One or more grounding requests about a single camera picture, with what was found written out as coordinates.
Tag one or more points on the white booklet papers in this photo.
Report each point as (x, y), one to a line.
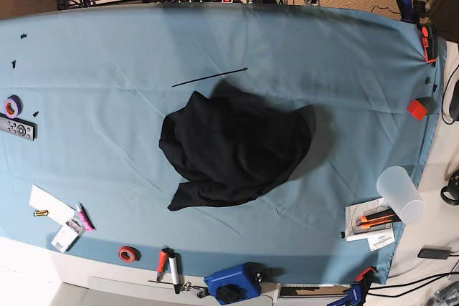
(377, 237)

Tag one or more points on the blue orange bar clamp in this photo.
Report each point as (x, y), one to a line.
(356, 294)

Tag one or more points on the light blue table cloth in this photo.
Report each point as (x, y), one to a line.
(97, 83)

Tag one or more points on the black cable tie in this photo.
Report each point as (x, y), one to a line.
(210, 77)

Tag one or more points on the black remote control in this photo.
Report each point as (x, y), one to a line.
(21, 128)

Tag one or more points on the purple tape roll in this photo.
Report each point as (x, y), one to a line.
(12, 106)

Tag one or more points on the red handled screwdriver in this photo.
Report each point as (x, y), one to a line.
(162, 259)

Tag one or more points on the black t-shirt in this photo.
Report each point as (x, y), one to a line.
(231, 147)

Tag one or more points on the translucent plastic cup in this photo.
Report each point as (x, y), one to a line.
(395, 186)

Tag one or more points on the red tape roll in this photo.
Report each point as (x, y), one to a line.
(128, 254)

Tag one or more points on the pink marker package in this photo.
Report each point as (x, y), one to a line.
(84, 217)

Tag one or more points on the blue table clamp box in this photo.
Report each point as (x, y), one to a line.
(234, 284)

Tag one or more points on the white paper sheet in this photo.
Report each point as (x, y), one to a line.
(58, 211)

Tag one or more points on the orange black clamp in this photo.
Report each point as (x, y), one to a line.
(429, 43)

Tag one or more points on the white marker pen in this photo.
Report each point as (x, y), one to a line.
(174, 272)

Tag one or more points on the red cube block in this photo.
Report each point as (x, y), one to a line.
(417, 110)

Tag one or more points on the white blister pack card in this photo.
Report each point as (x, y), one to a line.
(67, 235)

